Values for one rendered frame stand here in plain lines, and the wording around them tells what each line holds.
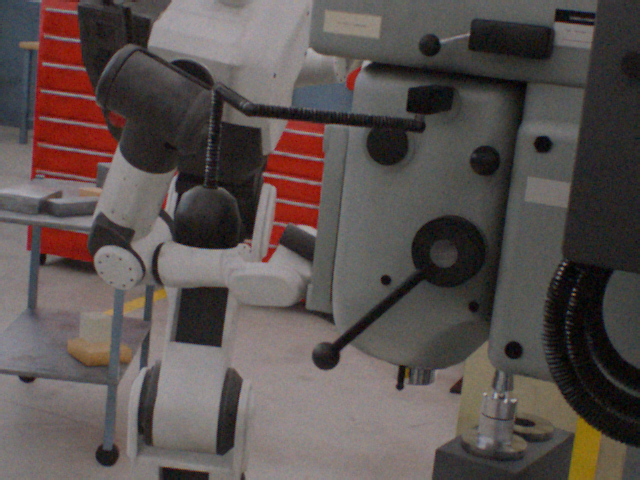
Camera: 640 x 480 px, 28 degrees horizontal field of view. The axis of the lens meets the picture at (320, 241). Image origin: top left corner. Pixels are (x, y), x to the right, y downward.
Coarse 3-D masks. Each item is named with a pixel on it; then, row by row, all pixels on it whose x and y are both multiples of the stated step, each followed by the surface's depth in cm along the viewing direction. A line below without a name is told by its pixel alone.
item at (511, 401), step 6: (486, 396) 172; (492, 396) 172; (498, 396) 172; (510, 396) 173; (516, 396) 173; (486, 402) 172; (492, 402) 171; (498, 402) 171; (504, 402) 171; (510, 402) 171; (516, 402) 172
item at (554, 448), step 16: (528, 416) 186; (464, 432) 176; (528, 432) 179; (544, 432) 180; (560, 432) 184; (448, 448) 173; (464, 448) 173; (480, 448) 171; (496, 448) 171; (512, 448) 172; (528, 448) 176; (544, 448) 177; (560, 448) 180; (448, 464) 172; (464, 464) 170; (480, 464) 169; (496, 464) 169; (512, 464) 170; (528, 464) 171; (544, 464) 176; (560, 464) 182
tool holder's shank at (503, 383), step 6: (498, 372) 172; (492, 378) 173; (498, 378) 172; (504, 378) 171; (510, 378) 172; (492, 384) 172; (498, 384) 172; (504, 384) 171; (510, 384) 172; (492, 390) 173; (498, 390) 172; (504, 390) 171; (510, 390) 172; (504, 396) 172
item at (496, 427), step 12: (492, 408) 171; (504, 408) 171; (516, 408) 173; (480, 420) 174; (492, 420) 172; (504, 420) 172; (480, 432) 173; (492, 432) 172; (504, 432) 172; (492, 444) 172; (504, 444) 172
